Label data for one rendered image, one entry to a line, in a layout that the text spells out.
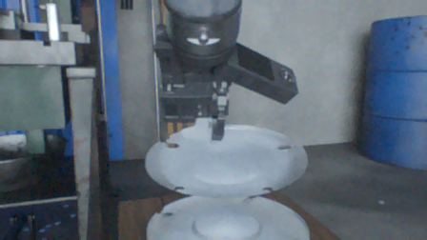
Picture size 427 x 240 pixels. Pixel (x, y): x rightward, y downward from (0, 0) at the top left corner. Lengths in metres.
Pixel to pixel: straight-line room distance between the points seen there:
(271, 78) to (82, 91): 0.52
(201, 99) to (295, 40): 2.24
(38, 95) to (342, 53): 2.30
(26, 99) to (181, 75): 0.57
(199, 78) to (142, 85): 1.90
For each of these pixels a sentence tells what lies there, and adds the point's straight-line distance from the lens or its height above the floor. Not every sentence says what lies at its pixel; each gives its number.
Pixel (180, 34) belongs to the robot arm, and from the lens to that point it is 0.34.
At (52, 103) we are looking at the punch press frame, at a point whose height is 0.56.
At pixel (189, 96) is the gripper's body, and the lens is 0.40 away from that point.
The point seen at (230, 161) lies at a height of 0.49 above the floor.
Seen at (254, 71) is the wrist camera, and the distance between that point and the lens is 0.40.
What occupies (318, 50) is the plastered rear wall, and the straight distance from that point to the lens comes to 2.72.
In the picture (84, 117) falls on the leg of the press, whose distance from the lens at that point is 0.84.
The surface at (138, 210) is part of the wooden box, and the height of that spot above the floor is 0.35.
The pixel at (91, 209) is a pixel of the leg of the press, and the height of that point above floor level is 0.31.
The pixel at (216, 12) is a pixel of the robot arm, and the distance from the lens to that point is 0.32.
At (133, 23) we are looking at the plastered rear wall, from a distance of 2.30.
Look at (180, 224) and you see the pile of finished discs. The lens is 0.69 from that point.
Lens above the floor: 0.67
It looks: 10 degrees down
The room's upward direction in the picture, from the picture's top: straight up
